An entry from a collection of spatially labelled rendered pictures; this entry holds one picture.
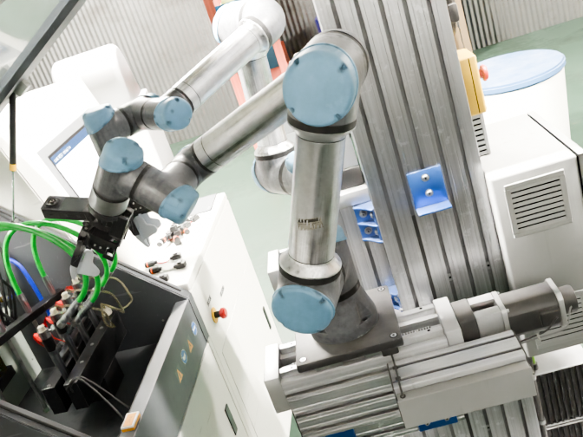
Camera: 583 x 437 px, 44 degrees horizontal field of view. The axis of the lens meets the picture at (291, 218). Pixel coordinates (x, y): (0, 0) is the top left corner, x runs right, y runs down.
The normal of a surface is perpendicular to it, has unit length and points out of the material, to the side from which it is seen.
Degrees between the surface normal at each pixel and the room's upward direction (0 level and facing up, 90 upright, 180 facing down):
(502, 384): 90
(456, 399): 90
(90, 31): 90
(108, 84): 80
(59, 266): 90
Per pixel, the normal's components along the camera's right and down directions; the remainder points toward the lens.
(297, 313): -0.25, 0.57
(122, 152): 0.37, -0.65
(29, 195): -0.07, 0.42
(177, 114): 0.64, 0.11
